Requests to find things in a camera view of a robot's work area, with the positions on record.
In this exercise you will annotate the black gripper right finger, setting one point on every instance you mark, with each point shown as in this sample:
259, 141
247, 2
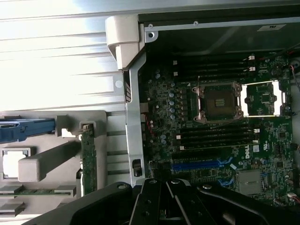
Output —
189, 206

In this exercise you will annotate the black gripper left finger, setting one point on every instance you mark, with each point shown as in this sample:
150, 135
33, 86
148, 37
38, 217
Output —
147, 199

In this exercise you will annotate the blue expansion slot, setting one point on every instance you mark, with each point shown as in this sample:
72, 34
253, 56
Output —
197, 166

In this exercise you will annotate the silver chipset heatsink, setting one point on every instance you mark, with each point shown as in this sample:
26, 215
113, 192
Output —
248, 182

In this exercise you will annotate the open grey PC case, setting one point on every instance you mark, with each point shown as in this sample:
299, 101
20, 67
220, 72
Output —
133, 117

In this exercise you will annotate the grey plastic parts rack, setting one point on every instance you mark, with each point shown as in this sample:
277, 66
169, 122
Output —
58, 168

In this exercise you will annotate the green motherboard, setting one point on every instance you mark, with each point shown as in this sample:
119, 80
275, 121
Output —
164, 93

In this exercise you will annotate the CPU socket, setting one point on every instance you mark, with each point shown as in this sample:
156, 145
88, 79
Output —
218, 100

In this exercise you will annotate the metal socket cover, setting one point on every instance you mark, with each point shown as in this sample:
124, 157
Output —
262, 98

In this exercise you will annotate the silver CPU chip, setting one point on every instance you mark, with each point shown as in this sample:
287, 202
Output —
14, 164

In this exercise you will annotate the hard disk in blue carrier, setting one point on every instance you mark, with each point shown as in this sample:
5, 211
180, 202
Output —
23, 131

